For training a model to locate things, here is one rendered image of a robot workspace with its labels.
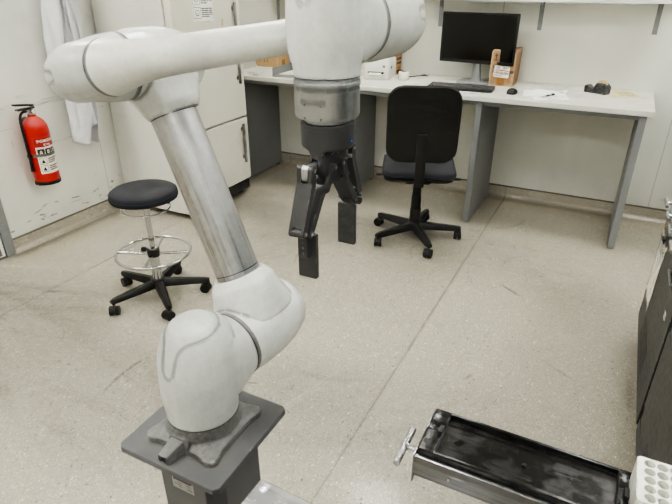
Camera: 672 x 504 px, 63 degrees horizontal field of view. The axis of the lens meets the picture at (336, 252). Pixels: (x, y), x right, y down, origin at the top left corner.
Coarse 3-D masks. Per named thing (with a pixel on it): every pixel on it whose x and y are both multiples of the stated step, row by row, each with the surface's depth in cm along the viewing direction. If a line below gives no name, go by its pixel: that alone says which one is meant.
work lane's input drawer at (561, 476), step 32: (448, 416) 106; (416, 448) 100; (448, 448) 100; (480, 448) 100; (512, 448) 100; (544, 448) 100; (448, 480) 97; (480, 480) 94; (512, 480) 92; (544, 480) 94; (576, 480) 94; (608, 480) 94
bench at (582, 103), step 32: (480, 0) 362; (512, 0) 353; (544, 0) 345; (576, 0) 337; (608, 0) 330; (640, 0) 323; (256, 96) 459; (480, 96) 346; (512, 96) 346; (576, 96) 346; (608, 96) 346; (640, 96) 346; (256, 128) 469; (480, 128) 362; (640, 128) 316; (256, 160) 479; (480, 160) 384; (480, 192) 409
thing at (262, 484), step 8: (264, 480) 92; (256, 488) 91; (264, 488) 91; (272, 488) 91; (280, 488) 91; (248, 496) 89; (256, 496) 89; (264, 496) 89; (272, 496) 89; (280, 496) 89; (288, 496) 89; (296, 496) 89
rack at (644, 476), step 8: (640, 456) 91; (640, 464) 89; (648, 464) 91; (656, 464) 89; (664, 464) 89; (632, 472) 92; (640, 472) 88; (648, 472) 89; (656, 472) 88; (664, 472) 88; (632, 480) 90; (640, 480) 87; (648, 480) 88; (656, 480) 87; (664, 480) 88; (632, 488) 89; (640, 488) 85; (648, 488) 86; (656, 488) 85; (664, 488) 87; (632, 496) 87; (640, 496) 84; (648, 496) 85; (656, 496) 84; (664, 496) 85
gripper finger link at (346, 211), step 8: (344, 208) 87; (352, 208) 87; (344, 216) 88; (352, 216) 87; (344, 224) 89; (352, 224) 88; (344, 232) 89; (352, 232) 88; (344, 240) 90; (352, 240) 89
